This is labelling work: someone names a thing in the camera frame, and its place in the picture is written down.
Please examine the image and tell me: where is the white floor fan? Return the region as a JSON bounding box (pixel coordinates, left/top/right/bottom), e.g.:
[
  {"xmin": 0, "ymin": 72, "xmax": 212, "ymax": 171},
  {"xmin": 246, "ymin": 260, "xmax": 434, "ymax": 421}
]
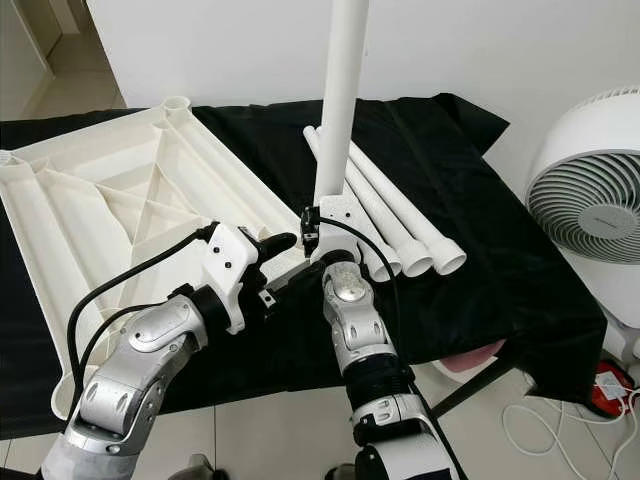
[{"xmin": 525, "ymin": 88, "xmax": 640, "ymax": 363}]

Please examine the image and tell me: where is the dark table leg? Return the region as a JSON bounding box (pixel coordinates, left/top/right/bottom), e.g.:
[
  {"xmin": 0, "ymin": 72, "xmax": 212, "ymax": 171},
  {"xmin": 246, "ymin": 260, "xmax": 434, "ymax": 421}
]
[{"xmin": 430, "ymin": 350, "xmax": 521, "ymax": 418}]

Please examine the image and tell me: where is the white plastic ribbed table top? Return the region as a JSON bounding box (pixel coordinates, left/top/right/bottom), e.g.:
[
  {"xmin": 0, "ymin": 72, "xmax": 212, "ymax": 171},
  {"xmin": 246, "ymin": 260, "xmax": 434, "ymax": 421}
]
[{"xmin": 0, "ymin": 95, "xmax": 321, "ymax": 421}]

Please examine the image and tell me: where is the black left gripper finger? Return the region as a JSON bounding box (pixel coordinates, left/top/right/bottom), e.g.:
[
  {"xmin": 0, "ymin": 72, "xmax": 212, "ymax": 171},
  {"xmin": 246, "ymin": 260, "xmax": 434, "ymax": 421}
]
[
  {"xmin": 282, "ymin": 268, "xmax": 329, "ymax": 319},
  {"xmin": 253, "ymin": 232, "xmax": 299, "ymax": 267}
]

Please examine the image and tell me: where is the white power cable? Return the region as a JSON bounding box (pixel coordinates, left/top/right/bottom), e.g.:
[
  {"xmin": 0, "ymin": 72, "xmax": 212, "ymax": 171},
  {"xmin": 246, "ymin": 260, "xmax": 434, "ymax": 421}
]
[{"xmin": 500, "ymin": 395, "xmax": 640, "ymax": 473}]

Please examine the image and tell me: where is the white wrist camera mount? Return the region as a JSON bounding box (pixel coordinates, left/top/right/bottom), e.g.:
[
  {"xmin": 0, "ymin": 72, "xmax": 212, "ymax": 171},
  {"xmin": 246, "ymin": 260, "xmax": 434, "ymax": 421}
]
[
  {"xmin": 202, "ymin": 222, "xmax": 266, "ymax": 336},
  {"xmin": 305, "ymin": 195, "xmax": 364, "ymax": 269}
]

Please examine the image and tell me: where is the black cloth cover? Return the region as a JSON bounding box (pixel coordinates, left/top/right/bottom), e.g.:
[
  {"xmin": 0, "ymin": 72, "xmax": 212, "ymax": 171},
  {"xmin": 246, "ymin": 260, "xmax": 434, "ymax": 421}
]
[{"xmin": 0, "ymin": 93, "xmax": 611, "ymax": 441}]

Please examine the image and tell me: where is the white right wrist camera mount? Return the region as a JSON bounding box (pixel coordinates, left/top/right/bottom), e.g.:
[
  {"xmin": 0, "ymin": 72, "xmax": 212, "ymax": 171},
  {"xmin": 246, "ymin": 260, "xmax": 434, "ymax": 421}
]
[{"xmin": 305, "ymin": 195, "xmax": 364, "ymax": 269}]

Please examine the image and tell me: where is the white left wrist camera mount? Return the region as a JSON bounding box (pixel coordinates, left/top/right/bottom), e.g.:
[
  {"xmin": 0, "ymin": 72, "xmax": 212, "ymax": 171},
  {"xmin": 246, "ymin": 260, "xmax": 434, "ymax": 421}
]
[{"xmin": 202, "ymin": 222, "xmax": 266, "ymax": 336}]

